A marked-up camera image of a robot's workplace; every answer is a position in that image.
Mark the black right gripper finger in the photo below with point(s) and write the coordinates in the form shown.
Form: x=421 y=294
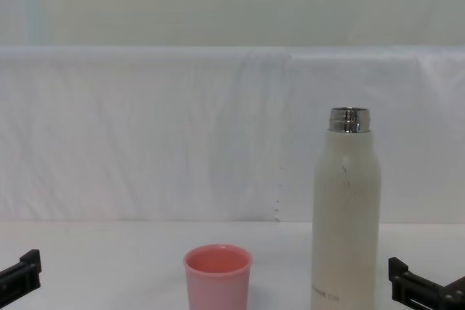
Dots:
x=414 y=288

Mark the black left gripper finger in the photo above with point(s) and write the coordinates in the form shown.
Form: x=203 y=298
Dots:
x=31 y=268

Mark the cream vacuum bottle steel neck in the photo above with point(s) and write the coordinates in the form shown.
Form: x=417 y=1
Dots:
x=345 y=215

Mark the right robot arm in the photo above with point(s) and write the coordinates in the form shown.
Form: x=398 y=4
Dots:
x=458 y=295

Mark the white table cloth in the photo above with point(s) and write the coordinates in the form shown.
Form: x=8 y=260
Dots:
x=109 y=266

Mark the white curtain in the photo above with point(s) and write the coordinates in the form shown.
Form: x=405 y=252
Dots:
x=145 y=135

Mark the pink plastic cup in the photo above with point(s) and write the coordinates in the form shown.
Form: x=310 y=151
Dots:
x=217 y=284

